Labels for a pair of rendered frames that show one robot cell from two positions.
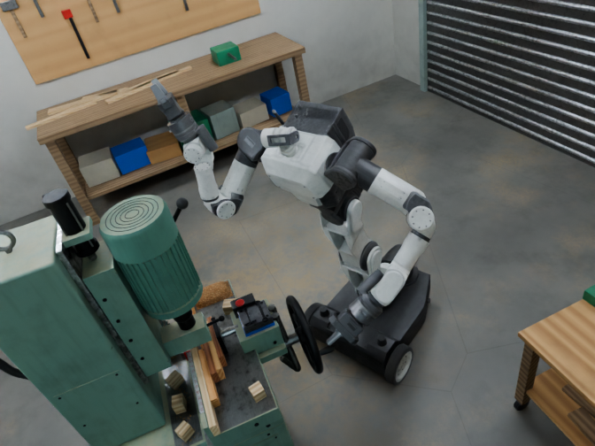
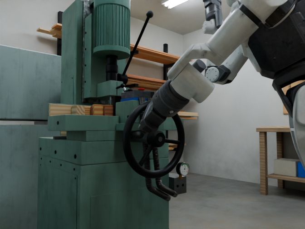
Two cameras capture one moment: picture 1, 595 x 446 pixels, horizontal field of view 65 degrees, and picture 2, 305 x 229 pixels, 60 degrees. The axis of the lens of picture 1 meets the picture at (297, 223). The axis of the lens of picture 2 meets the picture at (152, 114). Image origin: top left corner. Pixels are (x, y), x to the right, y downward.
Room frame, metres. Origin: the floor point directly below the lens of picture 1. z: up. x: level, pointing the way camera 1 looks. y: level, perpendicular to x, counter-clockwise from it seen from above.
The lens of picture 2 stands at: (0.64, -0.82, 0.85)
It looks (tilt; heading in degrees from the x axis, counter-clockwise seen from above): 3 degrees up; 65
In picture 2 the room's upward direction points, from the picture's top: straight up
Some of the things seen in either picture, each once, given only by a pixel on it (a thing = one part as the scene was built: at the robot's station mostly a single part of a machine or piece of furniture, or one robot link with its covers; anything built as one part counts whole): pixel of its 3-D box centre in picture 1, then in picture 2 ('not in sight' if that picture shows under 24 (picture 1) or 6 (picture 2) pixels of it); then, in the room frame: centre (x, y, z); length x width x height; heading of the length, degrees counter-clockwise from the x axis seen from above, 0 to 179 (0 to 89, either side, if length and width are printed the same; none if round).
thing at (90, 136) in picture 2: not in sight; (117, 134); (1.02, 0.34, 0.82); 0.40 x 0.21 x 0.04; 13
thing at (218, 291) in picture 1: (211, 291); not in sight; (1.28, 0.37, 0.92); 0.14 x 0.09 x 0.04; 103
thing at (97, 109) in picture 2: (213, 349); (114, 111); (1.01, 0.36, 0.93); 0.21 x 0.02 x 0.06; 13
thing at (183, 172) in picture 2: not in sight; (182, 170); (1.30, 0.25, 0.65); 0.06 x 0.04 x 0.08; 13
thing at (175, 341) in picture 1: (186, 335); (110, 91); (1.00, 0.42, 1.03); 0.14 x 0.07 x 0.09; 103
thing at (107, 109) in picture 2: (216, 341); (121, 112); (1.04, 0.35, 0.93); 0.18 x 0.02 x 0.05; 13
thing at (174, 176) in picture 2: not in sight; (172, 183); (1.29, 0.32, 0.58); 0.12 x 0.08 x 0.08; 103
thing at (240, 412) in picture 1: (236, 345); (126, 123); (1.04, 0.30, 0.87); 0.61 x 0.30 x 0.06; 13
